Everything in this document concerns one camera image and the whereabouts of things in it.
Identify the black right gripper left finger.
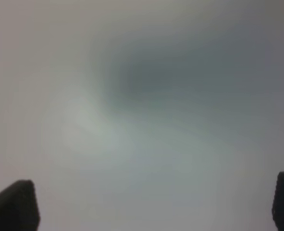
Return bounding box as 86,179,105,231
0,180,40,231

